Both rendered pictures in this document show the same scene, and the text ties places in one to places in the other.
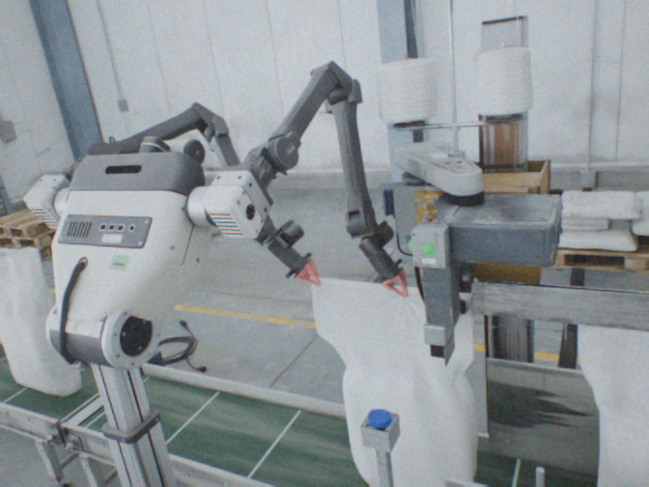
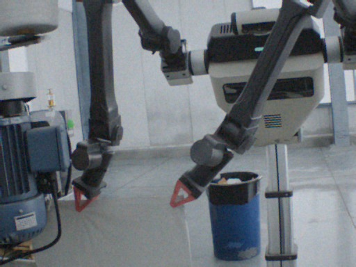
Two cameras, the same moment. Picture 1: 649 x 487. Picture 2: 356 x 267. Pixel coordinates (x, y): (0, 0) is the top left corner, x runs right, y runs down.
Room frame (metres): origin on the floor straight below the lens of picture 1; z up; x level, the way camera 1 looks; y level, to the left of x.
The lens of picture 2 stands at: (2.54, -0.21, 1.34)
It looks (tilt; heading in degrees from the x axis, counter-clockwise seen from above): 5 degrees down; 166
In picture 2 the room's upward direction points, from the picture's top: 6 degrees counter-clockwise
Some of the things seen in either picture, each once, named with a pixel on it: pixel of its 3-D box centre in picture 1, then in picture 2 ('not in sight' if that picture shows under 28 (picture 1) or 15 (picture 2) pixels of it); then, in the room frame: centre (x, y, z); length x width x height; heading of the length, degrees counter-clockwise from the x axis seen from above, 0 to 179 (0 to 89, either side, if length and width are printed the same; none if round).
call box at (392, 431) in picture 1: (380, 430); not in sight; (1.11, -0.09, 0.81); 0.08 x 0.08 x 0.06; 60
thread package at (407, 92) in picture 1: (407, 90); (23, 0); (1.53, -0.31, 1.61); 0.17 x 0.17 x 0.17
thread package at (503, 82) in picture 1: (503, 80); not in sight; (1.40, -0.53, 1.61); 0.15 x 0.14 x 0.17; 60
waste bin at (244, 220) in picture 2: not in sight; (235, 215); (-0.60, 0.97, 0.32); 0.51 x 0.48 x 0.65; 150
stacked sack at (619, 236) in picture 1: (587, 235); not in sight; (3.69, -2.02, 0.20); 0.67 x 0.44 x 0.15; 60
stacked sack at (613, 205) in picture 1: (591, 204); not in sight; (3.68, -2.04, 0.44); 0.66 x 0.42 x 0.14; 57
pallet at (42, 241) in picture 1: (61, 223); not in sight; (6.25, 3.07, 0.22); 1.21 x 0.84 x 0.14; 150
